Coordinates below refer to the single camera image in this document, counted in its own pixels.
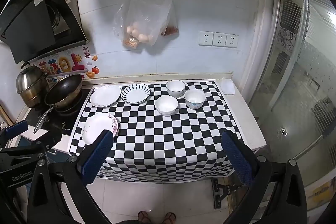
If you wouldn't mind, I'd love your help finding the black range hood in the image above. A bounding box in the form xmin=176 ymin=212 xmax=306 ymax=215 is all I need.
xmin=0 ymin=0 xmax=90 ymax=64

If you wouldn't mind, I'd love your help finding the white bowl small print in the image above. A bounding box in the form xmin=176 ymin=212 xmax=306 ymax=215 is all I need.
xmin=155 ymin=95 xmax=179 ymax=117

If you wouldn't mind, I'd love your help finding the black metal bracket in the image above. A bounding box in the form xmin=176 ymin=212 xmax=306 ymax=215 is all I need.
xmin=211 ymin=178 xmax=240 ymax=210

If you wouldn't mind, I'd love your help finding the frosted glass door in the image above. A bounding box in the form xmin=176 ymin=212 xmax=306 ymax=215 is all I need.
xmin=249 ymin=0 xmax=336 ymax=214

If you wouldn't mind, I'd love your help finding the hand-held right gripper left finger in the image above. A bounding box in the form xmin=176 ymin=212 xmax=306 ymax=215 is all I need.
xmin=28 ymin=130 xmax=114 ymax=224

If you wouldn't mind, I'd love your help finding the plate with blue leaf pattern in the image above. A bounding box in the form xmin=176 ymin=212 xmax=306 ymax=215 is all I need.
xmin=90 ymin=84 xmax=121 ymax=108

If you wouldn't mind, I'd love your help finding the person's right foot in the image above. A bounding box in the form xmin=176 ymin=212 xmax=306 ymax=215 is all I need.
xmin=162 ymin=212 xmax=176 ymax=224

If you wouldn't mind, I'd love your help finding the blue striped white plate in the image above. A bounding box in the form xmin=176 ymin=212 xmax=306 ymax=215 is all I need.
xmin=121 ymin=84 xmax=151 ymax=105

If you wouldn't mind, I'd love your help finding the cardboard box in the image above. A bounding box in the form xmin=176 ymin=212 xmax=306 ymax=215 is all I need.
xmin=307 ymin=182 xmax=336 ymax=211

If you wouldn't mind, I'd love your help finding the white bowl black rim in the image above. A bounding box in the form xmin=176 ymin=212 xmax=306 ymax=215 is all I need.
xmin=166 ymin=80 xmax=186 ymax=98

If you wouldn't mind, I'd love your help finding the floral white plate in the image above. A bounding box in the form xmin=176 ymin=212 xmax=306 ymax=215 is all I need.
xmin=81 ymin=112 xmax=120 ymax=145

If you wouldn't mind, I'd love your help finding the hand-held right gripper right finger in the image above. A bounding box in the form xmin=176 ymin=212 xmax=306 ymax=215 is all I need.
xmin=221 ymin=130 xmax=308 ymax=224

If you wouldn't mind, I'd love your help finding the white paper tissue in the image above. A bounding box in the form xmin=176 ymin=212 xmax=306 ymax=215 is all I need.
xmin=221 ymin=77 xmax=236 ymax=95

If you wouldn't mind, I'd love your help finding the black induction cooktop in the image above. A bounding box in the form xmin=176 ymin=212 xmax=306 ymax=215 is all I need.
xmin=25 ymin=88 xmax=91 ymax=135

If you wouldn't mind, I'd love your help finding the black frying pan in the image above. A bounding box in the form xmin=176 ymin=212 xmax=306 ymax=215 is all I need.
xmin=33 ymin=73 xmax=83 ymax=134

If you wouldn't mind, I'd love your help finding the white bowl blue rim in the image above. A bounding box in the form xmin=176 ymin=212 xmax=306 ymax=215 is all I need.
xmin=184 ymin=89 xmax=206 ymax=110

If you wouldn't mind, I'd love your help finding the white wall outlet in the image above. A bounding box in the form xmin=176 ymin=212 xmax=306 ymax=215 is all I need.
xmin=199 ymin=30 xmax=214 ymax=46
xmin=225 ymin=33 xmax=239 ymax=48
xmin=213 ymin=32 xmax=227 ymax=47

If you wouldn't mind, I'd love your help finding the clear plastic bag of eggs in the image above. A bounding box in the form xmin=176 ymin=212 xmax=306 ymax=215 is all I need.
xmin=123 ymin=0 xmax=174 ymax=46

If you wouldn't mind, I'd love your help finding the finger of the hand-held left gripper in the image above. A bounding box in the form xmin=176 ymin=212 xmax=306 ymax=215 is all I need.
xmin=0 ymin=120 xmax=28 ymax=147
xmin=39 ymin=126 xmax=63 ymax=153

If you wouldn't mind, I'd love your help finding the stainless steel pot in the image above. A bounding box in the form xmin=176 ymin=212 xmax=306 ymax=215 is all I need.
xmin=16 ymin=63 xmax=50 ymax=108

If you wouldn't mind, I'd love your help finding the clear bag with orange contents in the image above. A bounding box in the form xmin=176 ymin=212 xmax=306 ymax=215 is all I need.
xmin=113 ymin=2 xmax=139 ymax=50

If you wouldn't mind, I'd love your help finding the black and white checkered mat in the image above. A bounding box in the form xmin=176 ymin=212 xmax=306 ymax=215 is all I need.
xmin=69 ymin=80 xmax=243 ymax=184

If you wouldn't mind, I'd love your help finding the colourful wall sticker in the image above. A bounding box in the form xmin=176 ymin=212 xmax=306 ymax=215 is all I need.
xmin=30 ymin=47 xmax=100 ymax=80

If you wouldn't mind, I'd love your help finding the clear bag with red contents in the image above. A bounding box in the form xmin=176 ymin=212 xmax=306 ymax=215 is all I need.
xmin=161 ymin=0 xmax=179 ymax=37

